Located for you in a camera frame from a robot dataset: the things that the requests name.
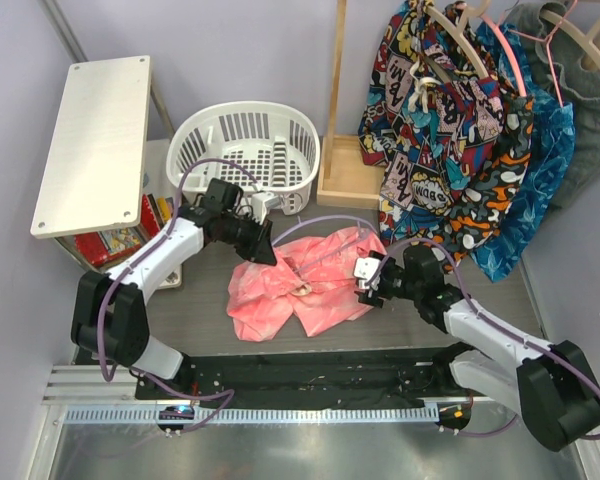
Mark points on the blue patterned shorts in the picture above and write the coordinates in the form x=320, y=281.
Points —
x=552, y=150

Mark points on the black orange camo shorts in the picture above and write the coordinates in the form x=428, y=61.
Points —
x=484, y=203

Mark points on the wooden clothes rack stand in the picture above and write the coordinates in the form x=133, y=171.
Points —
x=343, y=179

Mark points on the white side shelf table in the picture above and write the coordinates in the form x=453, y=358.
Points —
x=101, y=160

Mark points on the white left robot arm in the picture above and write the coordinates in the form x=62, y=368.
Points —
x=110, y=317

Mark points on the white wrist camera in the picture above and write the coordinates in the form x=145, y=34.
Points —
x=262, y=203
x=366, y=272

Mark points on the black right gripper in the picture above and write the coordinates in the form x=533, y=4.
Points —
x=365, y=298

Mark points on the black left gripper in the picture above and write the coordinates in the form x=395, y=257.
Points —
x=259, y=248

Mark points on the comic print shorts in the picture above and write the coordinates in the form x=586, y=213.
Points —
x=430, y=136

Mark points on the pink patterned shorts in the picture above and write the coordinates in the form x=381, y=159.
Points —
x=313, y=280

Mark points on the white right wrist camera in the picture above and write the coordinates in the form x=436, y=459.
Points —
x=366, y=272

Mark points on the lilac plastic hanger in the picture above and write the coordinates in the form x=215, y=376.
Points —
x=364, y=228

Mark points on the grey green shorts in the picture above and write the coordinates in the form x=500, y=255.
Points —
x=582, y=90

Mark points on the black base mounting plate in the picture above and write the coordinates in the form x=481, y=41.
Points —
x=336, y=380

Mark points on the thin pink wire hanger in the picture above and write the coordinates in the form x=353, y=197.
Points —
x=537, y=25

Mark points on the white plastic laundry basket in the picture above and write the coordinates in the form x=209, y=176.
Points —
x=236, y=141

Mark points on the slotted white cable duct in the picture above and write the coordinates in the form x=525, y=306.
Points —
x=176, y=414

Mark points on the red book stack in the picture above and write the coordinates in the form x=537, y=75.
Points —
x=107, y=248

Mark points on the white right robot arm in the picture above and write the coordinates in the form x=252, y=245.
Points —
x=550, y=387

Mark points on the pink plastic hanger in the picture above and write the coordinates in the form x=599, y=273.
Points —
x=519, y=80

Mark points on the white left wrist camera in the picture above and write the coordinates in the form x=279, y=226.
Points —
x=262, y=203

